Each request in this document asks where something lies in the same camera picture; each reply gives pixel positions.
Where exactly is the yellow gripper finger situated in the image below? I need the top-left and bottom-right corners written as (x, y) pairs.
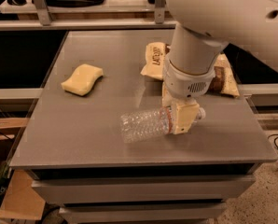
top-left (171, 99), bottom-right (200, 134)
top-left (162, 83), bottom-right (175, 107)

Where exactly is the brown cardboard box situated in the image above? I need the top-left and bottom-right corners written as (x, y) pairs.
top-left (0, 170), bottom-right (45, 224)

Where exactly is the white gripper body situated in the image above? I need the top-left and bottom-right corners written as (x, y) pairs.
top-left (163, 59), bottom-right (215, 99)

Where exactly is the yellow sponge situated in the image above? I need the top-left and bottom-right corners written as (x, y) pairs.
top-left (61, 63), bottom-right (104, 96)

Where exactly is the metal shelf rail frame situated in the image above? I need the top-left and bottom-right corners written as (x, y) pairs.
top-left (0, 0), bottom-right (175, 31)

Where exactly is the brown sea salt chip bag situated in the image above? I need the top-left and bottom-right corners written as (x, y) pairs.
top-left (141, 42), bottom-right (240, 98)

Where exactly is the clear plastic water bottle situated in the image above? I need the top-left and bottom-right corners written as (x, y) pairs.
top-left (120, 107), bottom-right (206, 143)

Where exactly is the grey drawer cabinet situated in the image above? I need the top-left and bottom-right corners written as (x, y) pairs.
top-left (31, 163), bottom-right (260, 224)

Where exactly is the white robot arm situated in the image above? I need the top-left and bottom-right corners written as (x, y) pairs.
top-left (163, 0), bottom-right (278, 134)

